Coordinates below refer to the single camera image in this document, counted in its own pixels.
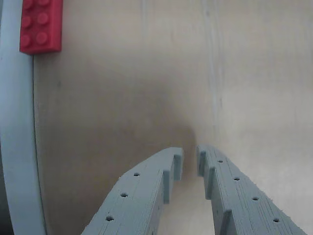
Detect pale printed gripper finger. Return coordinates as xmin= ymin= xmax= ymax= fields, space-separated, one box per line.
xmin=196 ymin=143 xmax=309 ymax=235
xmin=80 ymin=146 xmax=184 ymax=235

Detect red lego block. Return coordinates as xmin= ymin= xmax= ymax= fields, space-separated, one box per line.
xmin=19 ymin=0 xmax=64 ymax=54

